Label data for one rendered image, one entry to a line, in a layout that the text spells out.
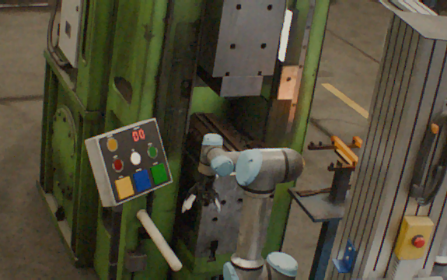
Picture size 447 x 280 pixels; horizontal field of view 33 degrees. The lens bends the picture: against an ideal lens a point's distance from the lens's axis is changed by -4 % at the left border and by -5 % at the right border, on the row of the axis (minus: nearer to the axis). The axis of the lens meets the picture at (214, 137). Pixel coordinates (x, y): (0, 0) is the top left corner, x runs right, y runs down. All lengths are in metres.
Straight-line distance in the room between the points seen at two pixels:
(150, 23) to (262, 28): 0.48
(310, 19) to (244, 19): 0.46
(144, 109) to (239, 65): 0.46
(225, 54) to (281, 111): 0.57
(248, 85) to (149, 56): 0.46
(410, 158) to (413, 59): 0.30
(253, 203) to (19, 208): 2.53
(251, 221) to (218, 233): 1.11
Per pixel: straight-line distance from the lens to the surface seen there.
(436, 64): 2.22
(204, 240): 3.76
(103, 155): 3.15
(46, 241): 4.64
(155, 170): 3.32
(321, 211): 3.78
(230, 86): 3.48
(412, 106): 2.24
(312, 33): 3.78
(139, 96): 3.50
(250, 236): 2.70
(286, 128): 3.91
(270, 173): 2.60
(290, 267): 2.81
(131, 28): 3.75
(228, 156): 2.98
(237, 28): 3.39
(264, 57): 3.50
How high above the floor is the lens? 2.59
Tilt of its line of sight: 25 degrees down
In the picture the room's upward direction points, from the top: 9 degrees clockwise
